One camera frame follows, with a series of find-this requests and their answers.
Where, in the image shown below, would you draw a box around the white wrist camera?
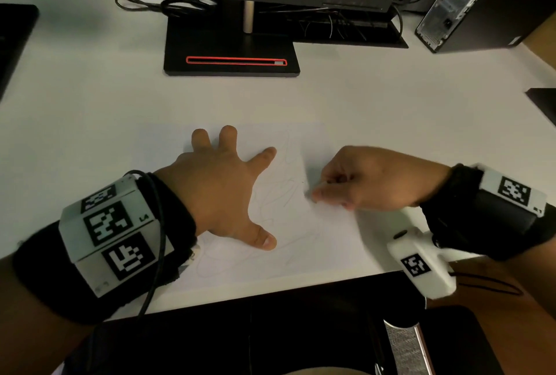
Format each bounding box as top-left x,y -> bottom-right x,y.
386,227 -> 457,300

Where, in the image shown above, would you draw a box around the white single-marker block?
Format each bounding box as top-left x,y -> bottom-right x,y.
477,164 -> 547,218

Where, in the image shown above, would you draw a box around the black monitor stand red slot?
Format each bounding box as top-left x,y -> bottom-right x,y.
163,0 -> 301,78

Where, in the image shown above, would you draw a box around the white paper sheet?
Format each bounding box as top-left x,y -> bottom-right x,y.
138,122 -> 372,289

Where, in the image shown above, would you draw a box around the black flat stand base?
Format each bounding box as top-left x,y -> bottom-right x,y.
0,3 -> 40,100
524,87 -> 556,126

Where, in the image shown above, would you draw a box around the coiled black cable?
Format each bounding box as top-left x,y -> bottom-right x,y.
115,0 -> 216,19

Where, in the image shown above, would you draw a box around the white three-marker block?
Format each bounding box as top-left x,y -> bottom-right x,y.
58,175 -> 174,299

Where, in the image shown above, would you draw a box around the black wrist strap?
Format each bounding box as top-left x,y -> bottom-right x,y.
420,164 -> 556,262
12,170 -> 199,326

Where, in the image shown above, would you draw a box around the round metal bin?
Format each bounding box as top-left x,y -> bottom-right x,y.
382,305 -> 504,375

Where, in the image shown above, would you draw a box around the brown cardboard box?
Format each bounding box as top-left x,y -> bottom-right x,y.
521,12 -> 556,69

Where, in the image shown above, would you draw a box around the person's right hand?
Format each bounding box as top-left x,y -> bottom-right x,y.
309,145 -> 453,212

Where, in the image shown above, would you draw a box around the person's left hand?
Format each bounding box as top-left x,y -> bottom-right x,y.
153,124 -> 279,252

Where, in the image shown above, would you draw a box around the person's left forearm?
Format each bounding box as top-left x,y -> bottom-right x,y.
0,253 -> 96,375

